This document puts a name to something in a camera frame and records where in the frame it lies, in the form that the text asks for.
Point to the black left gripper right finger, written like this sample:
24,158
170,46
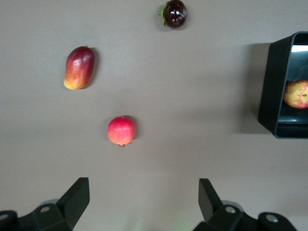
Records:
209,204

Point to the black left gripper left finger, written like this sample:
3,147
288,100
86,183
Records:
72,204

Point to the black plastic box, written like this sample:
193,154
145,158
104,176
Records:
272,84

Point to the red yellow apple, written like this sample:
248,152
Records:
297,95

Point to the red pomegranate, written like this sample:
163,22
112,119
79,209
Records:
121,131

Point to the red yellow mango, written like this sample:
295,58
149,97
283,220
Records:
79,67

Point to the dark purple mangosteen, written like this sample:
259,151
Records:
175,14

